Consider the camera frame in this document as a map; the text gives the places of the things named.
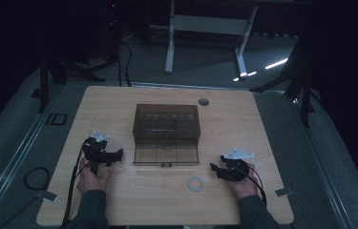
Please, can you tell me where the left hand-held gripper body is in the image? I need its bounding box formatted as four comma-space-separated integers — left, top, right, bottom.
82, 130, 116, 177

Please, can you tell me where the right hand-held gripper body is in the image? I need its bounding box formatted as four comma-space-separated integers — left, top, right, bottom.
220, 147, 255, 182

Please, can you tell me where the white tape ring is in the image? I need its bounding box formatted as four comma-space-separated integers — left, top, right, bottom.
186, 176, 205, 193

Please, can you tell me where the brown transparent drawer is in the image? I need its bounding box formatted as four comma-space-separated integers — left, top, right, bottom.
132, 135, 200, 168

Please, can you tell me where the brown transparent drawer cabinet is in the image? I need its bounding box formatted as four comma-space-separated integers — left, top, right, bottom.
132, 103, 201, 148

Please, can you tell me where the person's right hand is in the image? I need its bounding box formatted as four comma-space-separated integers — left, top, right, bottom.
229, 162, 261, 200

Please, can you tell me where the person's left hand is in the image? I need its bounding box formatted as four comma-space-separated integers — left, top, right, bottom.
76, 157, 115, 194

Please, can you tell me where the grey tape strip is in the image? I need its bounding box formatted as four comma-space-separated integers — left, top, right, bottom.
41, 190, 58, 203
274, 187, 294, 198

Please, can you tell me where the black metal stand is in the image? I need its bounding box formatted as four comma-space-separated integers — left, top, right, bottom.
250, 34, 318, 129
31, 47, 107, 115

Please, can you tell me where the dark computer tower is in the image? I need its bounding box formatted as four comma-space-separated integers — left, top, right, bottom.
103, 0, 125, 61

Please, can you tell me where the right hand-held gripper cable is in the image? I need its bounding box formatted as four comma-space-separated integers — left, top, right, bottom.
234, 163, 268, 208

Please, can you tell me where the hand-held gripper cable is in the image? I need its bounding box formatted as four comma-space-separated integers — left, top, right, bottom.
59, 138, 93, 229
234, 163, 268, 208

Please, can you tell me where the left hand-held gripper cable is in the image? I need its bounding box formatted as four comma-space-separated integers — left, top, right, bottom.
59, 138, 93, 229

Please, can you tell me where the black floor cable loop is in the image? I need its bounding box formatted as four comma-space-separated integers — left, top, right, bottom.
0, 166, 52, 229

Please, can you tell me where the white desk frame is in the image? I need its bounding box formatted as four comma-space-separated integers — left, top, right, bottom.
164, 0, 260, 79

